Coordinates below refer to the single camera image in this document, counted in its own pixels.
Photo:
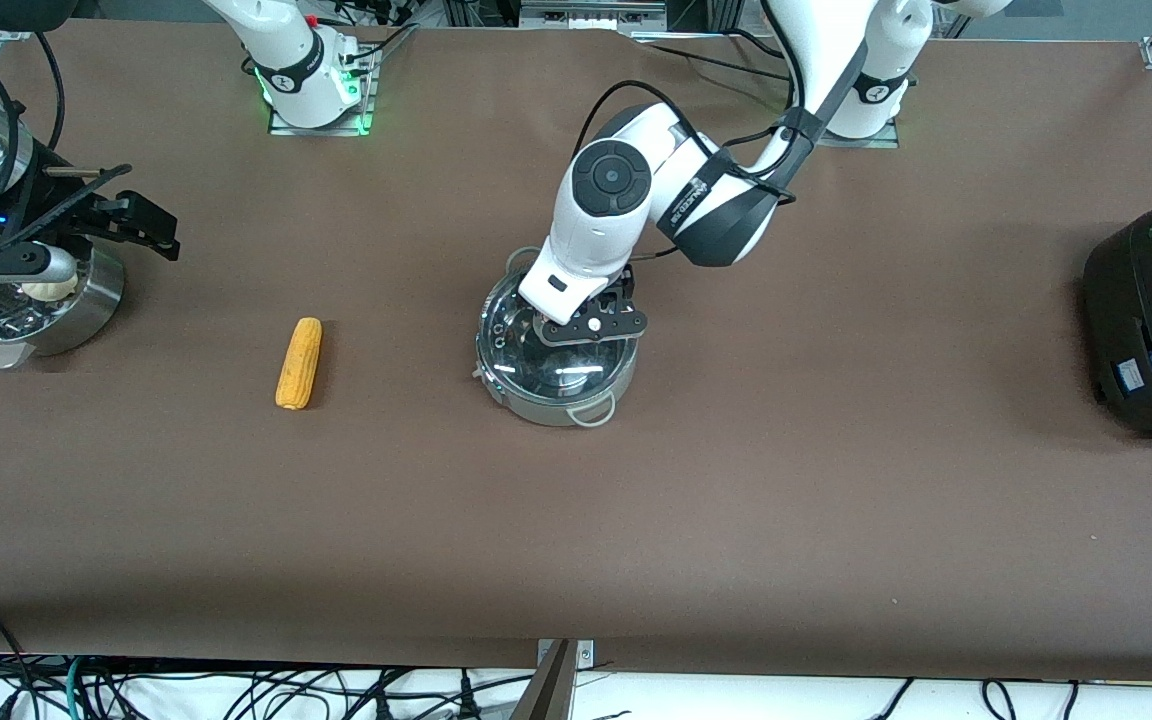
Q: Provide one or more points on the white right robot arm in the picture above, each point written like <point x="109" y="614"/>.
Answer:
<point x="301" y="70"/>

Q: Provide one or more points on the white steamed bun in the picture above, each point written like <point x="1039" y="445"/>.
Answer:
<point x="48" y="292"/>

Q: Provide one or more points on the yellow corn cob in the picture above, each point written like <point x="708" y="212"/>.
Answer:
<point x="299" y="365"/>

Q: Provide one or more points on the grey equipment box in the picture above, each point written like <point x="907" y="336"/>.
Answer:
<point x="591" y="14"/>

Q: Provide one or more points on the metal edge bracket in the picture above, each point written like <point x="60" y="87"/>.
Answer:
<point x="586" y="652"/>

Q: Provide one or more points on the large table cover mat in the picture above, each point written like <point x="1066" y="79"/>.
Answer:
<point x="736" y="520"/>

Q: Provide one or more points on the glass pot lid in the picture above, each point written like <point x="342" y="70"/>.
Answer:
<point x="556" y="370"/>

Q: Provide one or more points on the steel steamer bowl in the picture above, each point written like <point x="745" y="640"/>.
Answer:
<point x="86" y="305"/>

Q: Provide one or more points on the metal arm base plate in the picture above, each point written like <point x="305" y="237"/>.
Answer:
<point x="886" y="138"/>
<point x="361" y="118"/>

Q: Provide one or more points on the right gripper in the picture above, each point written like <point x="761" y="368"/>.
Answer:
<point x="54" y="214"/>

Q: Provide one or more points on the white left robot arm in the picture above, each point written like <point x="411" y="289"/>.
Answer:
<point x="616" y="180"/>

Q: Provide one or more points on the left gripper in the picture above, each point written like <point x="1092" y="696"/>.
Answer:
<point x="619" y="287"/>

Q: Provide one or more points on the stainless steel pot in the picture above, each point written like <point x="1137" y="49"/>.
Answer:
<point x="556" y="408"/>

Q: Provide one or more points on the grey angled bar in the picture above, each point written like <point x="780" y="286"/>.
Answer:
<point x="546" y="695"/>

